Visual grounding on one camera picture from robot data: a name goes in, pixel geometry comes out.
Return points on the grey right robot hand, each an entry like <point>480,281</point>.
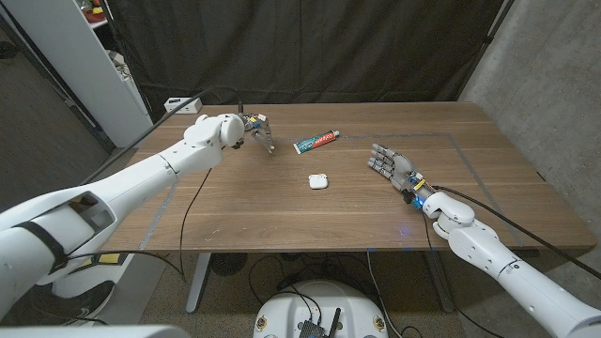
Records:
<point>399,171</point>

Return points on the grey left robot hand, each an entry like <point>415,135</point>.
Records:
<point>260,129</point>

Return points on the white AirPods case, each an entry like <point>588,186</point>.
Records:
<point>318,181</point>

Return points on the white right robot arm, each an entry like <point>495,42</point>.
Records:
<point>493,253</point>

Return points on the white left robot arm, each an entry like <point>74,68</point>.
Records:
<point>141,173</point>

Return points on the teal red toothpaste tube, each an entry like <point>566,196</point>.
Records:
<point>315,142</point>

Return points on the white box on floor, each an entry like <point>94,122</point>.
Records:
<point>195,109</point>

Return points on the black curtain backdrop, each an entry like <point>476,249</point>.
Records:
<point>305,47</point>

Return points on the grey table leg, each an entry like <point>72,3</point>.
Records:
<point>439,281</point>

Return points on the round black floor fan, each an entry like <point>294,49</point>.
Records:
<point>228,263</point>

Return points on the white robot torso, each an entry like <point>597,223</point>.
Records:
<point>319,305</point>

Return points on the white table leg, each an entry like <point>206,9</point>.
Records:
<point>199,281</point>

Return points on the black device with antenna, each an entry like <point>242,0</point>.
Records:
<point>312,329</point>

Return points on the white shelf cabinet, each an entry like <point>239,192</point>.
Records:
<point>80,61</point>

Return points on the yellow black floor item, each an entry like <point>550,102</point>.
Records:
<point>109,258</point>

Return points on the red bowl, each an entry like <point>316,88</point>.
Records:
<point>95,16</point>

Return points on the white robot chest cover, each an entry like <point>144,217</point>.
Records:
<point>94,332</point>

